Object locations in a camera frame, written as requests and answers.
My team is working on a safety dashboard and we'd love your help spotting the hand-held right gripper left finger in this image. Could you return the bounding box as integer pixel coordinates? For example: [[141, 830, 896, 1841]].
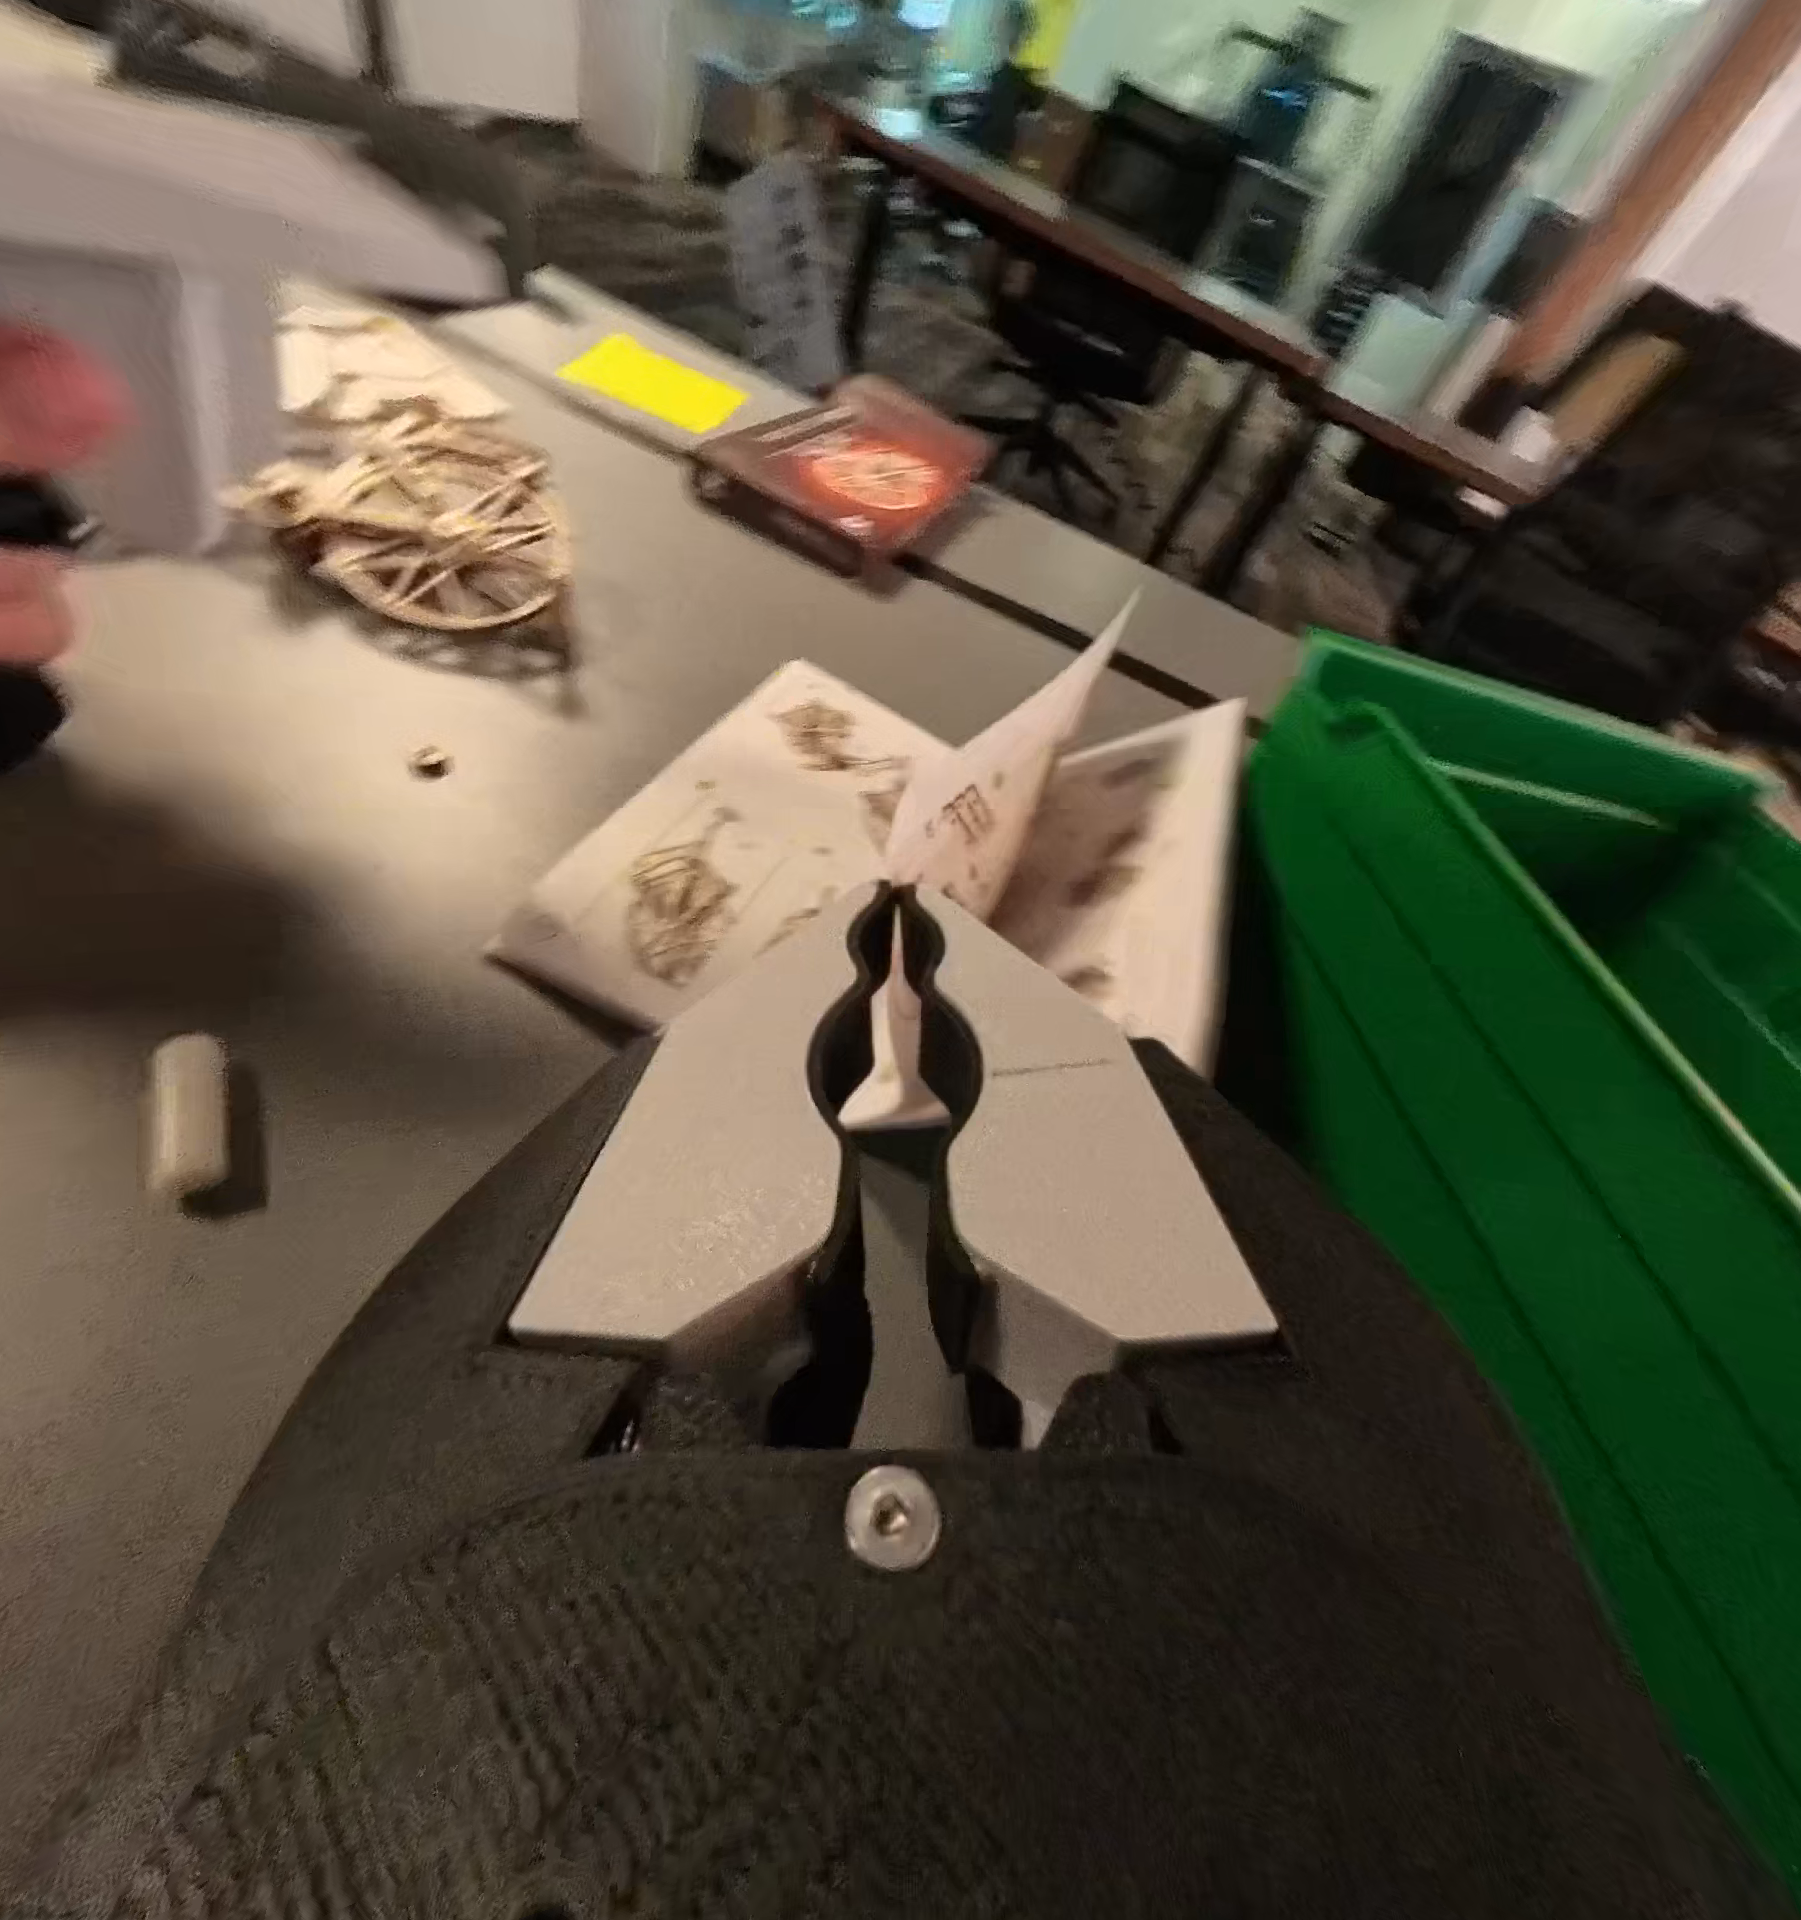
[[506, 882, 897, 1372]]

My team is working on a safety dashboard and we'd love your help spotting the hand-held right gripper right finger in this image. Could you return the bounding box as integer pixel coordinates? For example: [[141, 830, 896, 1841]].
[[897, 897, 1280, 1431]]

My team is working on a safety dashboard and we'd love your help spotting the wooden bicycle model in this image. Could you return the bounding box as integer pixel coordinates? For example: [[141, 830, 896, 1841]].
[[220, 393, 575, 639]]

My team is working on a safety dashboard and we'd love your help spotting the instruction booklet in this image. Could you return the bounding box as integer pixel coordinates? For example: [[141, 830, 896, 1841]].
[[491, 588, 1249, 1134]]

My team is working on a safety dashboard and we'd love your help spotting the large pale wooden parts sheet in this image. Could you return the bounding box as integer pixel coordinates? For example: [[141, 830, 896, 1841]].
[[274, 283, 515, 426]]

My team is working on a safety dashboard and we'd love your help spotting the dark red model kit box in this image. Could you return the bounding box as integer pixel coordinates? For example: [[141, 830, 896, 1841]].
[[687, 377, 995, 590]]

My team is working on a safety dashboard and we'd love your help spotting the person's left hand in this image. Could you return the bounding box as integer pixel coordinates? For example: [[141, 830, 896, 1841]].
[[0, 320, 132, 664]]

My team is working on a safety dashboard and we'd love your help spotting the white table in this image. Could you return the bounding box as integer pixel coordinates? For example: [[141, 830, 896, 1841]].
[[0, 67, 520, 311]]

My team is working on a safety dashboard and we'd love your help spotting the green plastic bin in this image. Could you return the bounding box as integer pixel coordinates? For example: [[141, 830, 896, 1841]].
[[1225, 627, 1801, 1920]]

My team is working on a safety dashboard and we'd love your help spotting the yellow sticky note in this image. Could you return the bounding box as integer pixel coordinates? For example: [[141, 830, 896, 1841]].
[[556, 332, 755, 448]]

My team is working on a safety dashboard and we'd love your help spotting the small white wax stick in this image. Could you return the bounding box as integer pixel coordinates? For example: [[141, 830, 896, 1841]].
[[141, 1030, 237, 1204]]

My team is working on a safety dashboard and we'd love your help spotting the grey mesh office chair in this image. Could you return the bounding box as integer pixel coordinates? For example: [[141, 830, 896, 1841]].
[[720, 149, 907, 407]]

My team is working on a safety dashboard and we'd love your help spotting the black shelf rack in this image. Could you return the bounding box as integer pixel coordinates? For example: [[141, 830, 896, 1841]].
[[1401, 283, 1801, 730]]

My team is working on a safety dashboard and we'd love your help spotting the long brown table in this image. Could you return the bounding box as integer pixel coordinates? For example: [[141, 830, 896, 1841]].
[[808, 83, 1568, 520]]

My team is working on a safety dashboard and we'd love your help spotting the black equipment case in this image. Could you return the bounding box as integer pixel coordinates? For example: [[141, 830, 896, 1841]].
[[1065, 73, 1300, 295]]

